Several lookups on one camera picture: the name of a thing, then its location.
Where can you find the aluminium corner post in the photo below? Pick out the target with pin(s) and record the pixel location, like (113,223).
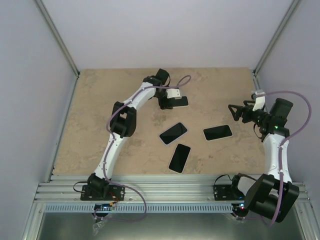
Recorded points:
(277,35)
(56,35)

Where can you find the aluminium rail frame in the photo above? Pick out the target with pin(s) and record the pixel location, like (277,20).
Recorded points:
(143,163)

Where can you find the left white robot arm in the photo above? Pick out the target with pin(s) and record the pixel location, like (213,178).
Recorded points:
(121,125)

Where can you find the phone in white case front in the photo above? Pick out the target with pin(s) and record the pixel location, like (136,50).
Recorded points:
(179,158)

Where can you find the right aluminium corner post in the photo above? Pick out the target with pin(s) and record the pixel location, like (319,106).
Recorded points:
(277,35)

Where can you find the clear plastic bag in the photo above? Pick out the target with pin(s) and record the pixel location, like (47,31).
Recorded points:
(97,226)

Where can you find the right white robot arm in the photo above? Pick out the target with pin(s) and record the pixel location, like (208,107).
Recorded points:
(273,194)

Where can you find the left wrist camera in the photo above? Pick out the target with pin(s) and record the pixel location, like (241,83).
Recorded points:
(173,93)

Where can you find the phone in white case right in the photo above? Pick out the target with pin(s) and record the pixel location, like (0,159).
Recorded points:
(217,132)

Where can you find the slotted cable duct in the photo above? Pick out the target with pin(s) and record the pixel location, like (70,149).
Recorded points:
(140,208)

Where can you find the controller board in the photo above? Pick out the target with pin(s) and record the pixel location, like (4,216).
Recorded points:
(105,207)
(240,208)

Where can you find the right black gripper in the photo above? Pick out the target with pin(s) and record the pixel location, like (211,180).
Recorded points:
(247,110)

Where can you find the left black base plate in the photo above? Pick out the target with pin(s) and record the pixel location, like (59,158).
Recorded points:
(117,192)

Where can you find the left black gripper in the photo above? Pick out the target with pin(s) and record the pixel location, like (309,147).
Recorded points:
(165,105)

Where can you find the phone in lavender case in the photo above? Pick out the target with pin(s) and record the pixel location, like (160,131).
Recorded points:
(173,133)

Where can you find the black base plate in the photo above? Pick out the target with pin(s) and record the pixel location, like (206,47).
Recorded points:
(223,192)
(117,192)

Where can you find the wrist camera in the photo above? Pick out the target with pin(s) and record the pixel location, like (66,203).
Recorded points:
(173,93)
(259,99)

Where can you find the left aluminium corner post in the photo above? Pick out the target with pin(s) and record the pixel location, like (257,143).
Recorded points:
(56,35)

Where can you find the phone in white case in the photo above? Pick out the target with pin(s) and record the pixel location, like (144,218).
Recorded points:
(179,158)
(217,132)

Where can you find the left controller board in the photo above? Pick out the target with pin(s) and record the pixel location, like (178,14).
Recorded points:
(105,207)

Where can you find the blue phone black screen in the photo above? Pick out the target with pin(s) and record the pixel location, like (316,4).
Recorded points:
(180,102)

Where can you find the right controller board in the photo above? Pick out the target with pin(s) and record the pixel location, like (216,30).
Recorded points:
(240,208)

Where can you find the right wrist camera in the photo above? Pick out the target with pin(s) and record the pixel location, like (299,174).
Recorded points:
(259,99)

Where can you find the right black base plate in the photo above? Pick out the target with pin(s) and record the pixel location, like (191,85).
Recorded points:
(223,192)

